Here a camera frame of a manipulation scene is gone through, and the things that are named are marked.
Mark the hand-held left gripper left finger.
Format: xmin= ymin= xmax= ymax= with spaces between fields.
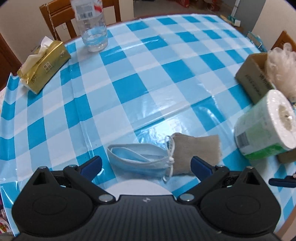
xmin=31 ymin=156 xmax=115 ymax=204

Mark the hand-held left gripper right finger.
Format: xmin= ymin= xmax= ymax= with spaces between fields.
xmin=177 ymin=156 xmax=266 ymax=204

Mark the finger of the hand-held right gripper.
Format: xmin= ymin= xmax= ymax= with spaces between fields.
xmin=268 ymin=174 xmax=296 ymax=187

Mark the grey drawstring pouch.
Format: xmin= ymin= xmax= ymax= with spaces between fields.
xmin=165 ymin=133 xmax=223 ymax=178

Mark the blue face mask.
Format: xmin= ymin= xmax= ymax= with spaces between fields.
xmin=107 ymin=135 xmax=176 ymax=184

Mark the green toilet paper roll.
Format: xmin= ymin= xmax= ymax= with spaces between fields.
xmin=233 ymin=89 xmax=296 ymax=161

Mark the brown cardboard box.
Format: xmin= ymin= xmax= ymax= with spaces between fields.
xmin=235 ymin=52 xmax=296 ymax=164

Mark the pale pink mesh bath pouf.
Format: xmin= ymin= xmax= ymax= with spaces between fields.
xmin=265 ymin=43 xmax=296 ymax=102

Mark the blue checked tablecloth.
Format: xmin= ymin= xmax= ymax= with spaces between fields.
xmin=0 ymin=14 xmax=296 ymax=234

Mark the gold tissue pack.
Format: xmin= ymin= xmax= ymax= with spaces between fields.
xmin=17 ymin=36 xmax=71 ymax=95

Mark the clear plastic water bottle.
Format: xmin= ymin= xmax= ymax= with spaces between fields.
xmin=70 ymin=0 xmax=109 ymax=52

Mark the brown wooden door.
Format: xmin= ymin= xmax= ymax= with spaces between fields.
xmin=0 ymin=32 xmax=22 ymax=91

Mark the wooden chair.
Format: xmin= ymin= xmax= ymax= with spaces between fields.
xmin=269 ymin=30 xmax=296 ymax=53
xmin=39 ymin=0 xmax=122 ymax=42

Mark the grey refrigerator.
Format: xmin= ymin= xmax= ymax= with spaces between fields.
xmin=232 ymin=0 xmax=264 ymax=26

